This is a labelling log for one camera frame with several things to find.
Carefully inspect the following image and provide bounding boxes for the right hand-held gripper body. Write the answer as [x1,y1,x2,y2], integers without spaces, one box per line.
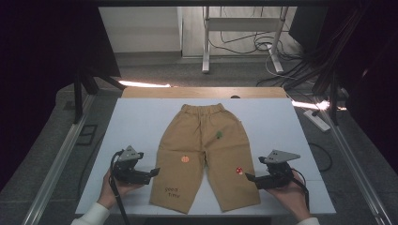
[254,149,301,190]

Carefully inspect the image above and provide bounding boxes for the tangle of floor cables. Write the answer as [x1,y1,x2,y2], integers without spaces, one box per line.
[207,6,317,88]

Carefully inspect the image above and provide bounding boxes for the white metal stand frame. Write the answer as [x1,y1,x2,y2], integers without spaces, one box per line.
[201,6,290,75]

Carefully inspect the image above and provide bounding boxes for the black cable bundle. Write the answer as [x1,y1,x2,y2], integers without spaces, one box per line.
[281,6,370,92]

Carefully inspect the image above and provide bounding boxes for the white power strip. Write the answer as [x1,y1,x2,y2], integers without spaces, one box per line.
[302,109,331,132]

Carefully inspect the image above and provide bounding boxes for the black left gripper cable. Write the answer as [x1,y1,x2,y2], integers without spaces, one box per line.
[107,149,130,225]

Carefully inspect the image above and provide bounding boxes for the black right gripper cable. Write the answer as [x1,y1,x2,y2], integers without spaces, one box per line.
[290,168,312,212]

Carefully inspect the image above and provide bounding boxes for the white cabinet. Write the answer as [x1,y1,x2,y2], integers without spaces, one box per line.
[98,7,183,54]

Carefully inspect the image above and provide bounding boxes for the tan pants with small patches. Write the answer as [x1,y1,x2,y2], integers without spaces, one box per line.
[148,102,262,215]

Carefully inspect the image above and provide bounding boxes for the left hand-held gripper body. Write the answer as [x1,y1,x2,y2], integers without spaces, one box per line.
[111,144,152,186]

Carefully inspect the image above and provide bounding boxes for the aluminium rail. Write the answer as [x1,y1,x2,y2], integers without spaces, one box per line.
[315,97,393,225]
[22,93,97,225]

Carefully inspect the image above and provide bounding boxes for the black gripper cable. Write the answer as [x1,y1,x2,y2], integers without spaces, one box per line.
[107,149,130,225]
[290,168,312,212]

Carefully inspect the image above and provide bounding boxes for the dark curtain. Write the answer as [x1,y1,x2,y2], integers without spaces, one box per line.
[287,0,398,176]
[0,0,121,191]

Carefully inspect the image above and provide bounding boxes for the white foam board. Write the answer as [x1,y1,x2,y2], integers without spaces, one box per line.
[74,97,337,217]

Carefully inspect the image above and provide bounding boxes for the person's right hand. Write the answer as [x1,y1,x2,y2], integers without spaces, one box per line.
[266,172,311,221]

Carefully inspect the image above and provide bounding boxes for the thin black floor cable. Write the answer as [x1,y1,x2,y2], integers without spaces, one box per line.
[308,142,333,173]

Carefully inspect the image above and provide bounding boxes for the person's left hand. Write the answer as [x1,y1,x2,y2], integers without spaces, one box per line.
[97,168,145,210]

